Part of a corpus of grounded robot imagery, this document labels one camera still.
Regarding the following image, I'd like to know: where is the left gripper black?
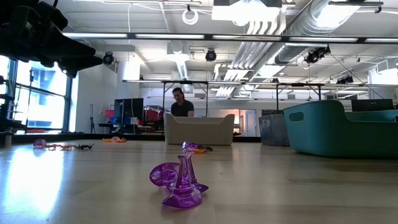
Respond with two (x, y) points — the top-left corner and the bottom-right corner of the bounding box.
(0, 0), (104, 79)

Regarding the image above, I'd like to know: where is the grey translucent plastic bin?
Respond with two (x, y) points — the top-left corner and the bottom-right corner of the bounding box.
(258, 113), (292, 147)

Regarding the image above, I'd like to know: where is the black background table frame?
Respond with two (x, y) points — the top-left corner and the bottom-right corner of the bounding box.
(275, 82), (322, 114)
(161, 80), (210, 118)

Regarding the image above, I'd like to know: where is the white cable coil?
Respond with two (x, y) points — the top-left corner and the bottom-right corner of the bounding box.
(182, 8), (200, 26)

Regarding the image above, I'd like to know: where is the white ceiling duct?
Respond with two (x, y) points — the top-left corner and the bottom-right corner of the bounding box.
(166, 40), (191, 80)

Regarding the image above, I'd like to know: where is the teal plastic bin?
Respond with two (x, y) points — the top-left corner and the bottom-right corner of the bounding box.
(283, 99), (398, 160)

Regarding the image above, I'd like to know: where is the white plastic bin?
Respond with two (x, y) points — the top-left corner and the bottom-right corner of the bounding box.
(164, 113), (236, 146)

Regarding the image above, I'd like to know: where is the person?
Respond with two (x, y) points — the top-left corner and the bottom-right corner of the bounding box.
(170, 86), (195, 118)

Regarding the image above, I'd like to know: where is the black computer monitor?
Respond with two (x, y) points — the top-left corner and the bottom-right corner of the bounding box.
(351, 98), (395, 113)
(114, 98), (145, 126)

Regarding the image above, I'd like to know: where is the dark background desk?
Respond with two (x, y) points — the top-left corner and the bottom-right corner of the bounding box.
(98, 123), (165, 134)

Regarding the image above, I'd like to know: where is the black tripod stand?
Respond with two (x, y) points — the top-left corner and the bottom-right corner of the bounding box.
(89, 103), (96, 134)

